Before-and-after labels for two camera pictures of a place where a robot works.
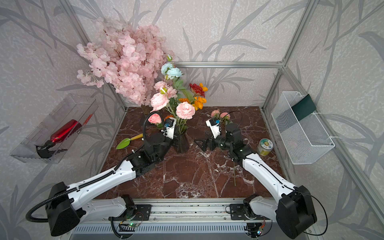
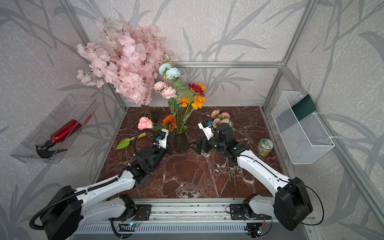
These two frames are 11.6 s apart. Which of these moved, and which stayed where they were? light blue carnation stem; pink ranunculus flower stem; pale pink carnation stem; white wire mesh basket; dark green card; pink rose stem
Moved: pink ranunculus flower stem; pink rose stem
Stayed: dark green card; pale pink carnation stem; white wire mesh basket; light blue carnation stem
